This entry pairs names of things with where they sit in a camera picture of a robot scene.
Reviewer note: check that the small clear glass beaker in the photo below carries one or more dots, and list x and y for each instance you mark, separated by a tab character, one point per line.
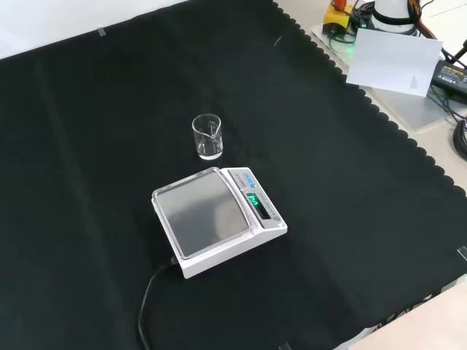
208	149

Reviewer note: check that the white electronic balance steel pan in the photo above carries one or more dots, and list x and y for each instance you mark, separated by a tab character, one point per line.
204	215

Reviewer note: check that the black cloth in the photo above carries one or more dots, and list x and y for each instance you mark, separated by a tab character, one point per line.
91	164

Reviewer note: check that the yellow stop button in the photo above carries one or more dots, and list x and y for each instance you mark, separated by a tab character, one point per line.
333	16

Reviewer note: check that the pale board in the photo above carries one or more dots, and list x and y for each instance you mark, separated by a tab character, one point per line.
390	62

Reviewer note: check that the grey tape piece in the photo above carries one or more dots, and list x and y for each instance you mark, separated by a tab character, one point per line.
101	32

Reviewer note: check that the black power adapter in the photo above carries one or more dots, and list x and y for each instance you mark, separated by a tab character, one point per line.
450	76

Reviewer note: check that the grey metal base plate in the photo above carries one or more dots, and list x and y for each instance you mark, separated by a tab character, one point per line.
419	109

